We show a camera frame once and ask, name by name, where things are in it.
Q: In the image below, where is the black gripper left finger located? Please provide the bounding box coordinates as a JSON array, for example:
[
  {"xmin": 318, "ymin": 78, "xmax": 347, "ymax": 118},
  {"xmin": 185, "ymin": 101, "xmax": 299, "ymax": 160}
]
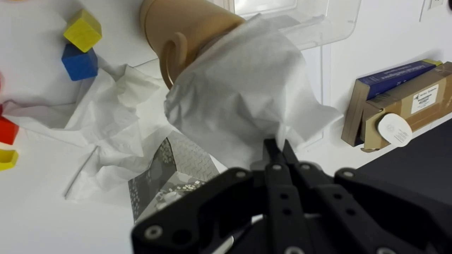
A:
[{"xmin": 130, "ymin": 137, "xmax": 304, "ymax": 254}]

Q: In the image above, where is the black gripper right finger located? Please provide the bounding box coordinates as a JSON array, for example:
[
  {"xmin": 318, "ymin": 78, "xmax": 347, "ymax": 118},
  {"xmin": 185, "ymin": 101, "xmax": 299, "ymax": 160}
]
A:
[{"xmin": 281, "ymin": 140, "xmax": 452, "ymax": 254}]

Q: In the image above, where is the white wipe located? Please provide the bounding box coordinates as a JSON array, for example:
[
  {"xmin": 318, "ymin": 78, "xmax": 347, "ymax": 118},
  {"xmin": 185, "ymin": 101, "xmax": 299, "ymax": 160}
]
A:
[{"xmin": 164, "ymin": 16, "xmax": 340, "ymax": 170}]

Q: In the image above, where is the tan plastic bottle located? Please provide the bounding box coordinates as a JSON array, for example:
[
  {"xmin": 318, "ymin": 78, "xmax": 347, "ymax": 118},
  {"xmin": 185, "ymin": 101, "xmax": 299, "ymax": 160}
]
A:
[{"xmin": 138, "ymin": 0, "xmax": 246, "ymax": 91}]

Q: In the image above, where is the brown cardboard box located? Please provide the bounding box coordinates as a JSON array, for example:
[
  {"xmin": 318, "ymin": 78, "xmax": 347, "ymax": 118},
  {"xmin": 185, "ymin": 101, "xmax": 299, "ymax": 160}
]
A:
[{"xmin": 340, "ymin": 61, "xmax": 452, "ymax": 153}]

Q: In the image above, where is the blue book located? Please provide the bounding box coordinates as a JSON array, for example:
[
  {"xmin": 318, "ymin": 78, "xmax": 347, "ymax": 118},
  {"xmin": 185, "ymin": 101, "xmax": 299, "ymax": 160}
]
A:
[{"xmin": 357, "ymin": 60, "xmax": 439, "ymax": 101}]

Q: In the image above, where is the crumpled white tissue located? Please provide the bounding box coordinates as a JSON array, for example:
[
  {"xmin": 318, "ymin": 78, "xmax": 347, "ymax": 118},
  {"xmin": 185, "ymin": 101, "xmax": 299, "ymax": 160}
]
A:
[{"xmin": 65, "ymin": 64, "xmax": 174, "ymax": 199}]

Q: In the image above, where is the clear plastic bin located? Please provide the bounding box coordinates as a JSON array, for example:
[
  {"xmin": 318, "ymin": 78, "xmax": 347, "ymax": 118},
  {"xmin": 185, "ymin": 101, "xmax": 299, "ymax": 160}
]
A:
[{"xmin": 206, "ymin": 0, "xmax": 364, "ymax": 51}]

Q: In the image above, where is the blue cube block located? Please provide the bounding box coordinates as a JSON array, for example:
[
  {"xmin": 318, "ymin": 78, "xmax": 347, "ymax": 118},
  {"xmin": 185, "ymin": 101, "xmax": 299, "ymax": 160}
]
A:
[{"xmin": 61, "ymin": 43, "xmax": 100, "ymax": 82}]

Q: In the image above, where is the yellow cube block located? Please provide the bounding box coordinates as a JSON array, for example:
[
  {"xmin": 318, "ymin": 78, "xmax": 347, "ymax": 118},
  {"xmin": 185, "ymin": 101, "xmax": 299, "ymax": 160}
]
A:
[{"xmin": 62, "ymin": 9, "xmax": 103, "ymax": 54}]

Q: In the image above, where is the yellow L-shaped block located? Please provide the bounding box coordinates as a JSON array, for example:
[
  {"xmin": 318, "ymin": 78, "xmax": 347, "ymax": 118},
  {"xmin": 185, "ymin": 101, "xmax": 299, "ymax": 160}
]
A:
[{"xmin": 0, "ymin": 149, "xmax": 20, "ymax": 173}]

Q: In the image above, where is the red angular block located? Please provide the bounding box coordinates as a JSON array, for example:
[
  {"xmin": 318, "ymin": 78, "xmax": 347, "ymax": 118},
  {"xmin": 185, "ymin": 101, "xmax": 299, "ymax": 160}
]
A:
[{"xmin": 0, "ymin": 115, "xmax": 21, "ymax": 147}]

